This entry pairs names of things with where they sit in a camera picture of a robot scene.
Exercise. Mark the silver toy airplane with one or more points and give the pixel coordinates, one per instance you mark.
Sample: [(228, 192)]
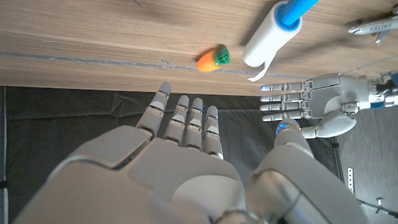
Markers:
[(373, 26)]

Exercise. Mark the orange toy carrot green top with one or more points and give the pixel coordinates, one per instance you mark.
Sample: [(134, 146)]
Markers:
[(208, 62)]

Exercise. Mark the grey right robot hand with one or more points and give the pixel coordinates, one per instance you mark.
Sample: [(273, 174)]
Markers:
[(161, 183)]

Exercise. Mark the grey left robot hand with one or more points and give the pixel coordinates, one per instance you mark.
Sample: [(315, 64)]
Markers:
[(329, 93)]

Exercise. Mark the white lint roller sheet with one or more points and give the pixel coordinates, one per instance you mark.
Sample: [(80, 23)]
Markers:
[(265, 70)]

